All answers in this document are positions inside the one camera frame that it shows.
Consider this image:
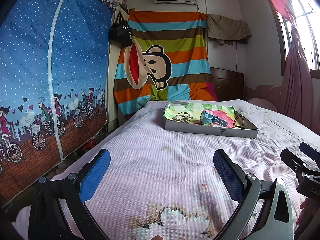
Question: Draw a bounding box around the pink striped bed cover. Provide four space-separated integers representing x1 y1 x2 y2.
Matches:
12 100 319 239

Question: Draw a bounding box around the black hanging bag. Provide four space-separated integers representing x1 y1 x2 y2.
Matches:
108 12 133 47

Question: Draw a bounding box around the olive garment hanging on wall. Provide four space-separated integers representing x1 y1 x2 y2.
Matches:
207 14 252 46

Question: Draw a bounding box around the light blue smart watch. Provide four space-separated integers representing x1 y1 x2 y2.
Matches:
200 111 228 127

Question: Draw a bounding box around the brown hair tie yellow bead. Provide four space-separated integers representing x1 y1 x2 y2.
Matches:
232 115 245 129

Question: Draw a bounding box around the beige plastic hair claw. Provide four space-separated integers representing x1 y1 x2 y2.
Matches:
172 113 190 124

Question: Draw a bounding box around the grey shallow cardboard tray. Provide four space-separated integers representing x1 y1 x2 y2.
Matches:
163 101 259 138

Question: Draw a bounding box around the pink pillow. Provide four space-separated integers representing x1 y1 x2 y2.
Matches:
247 98 278 112

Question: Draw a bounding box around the person's right hand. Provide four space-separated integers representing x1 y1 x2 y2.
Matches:
296 198 319 225

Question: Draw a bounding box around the blue polka-dot fabric wardrobe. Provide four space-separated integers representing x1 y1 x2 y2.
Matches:
1 0 116 205

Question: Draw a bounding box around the striped monkey cartoon blanket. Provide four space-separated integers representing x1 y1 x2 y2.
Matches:
113 10 217 118

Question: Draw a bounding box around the pink window curtain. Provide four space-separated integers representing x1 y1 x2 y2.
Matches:
269 0 319 133

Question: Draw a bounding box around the colourful crumpled paper liner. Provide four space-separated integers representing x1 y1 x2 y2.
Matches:
163 102 239 128

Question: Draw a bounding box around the dark wooden headboard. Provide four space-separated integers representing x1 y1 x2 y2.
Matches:
210 67 244 101

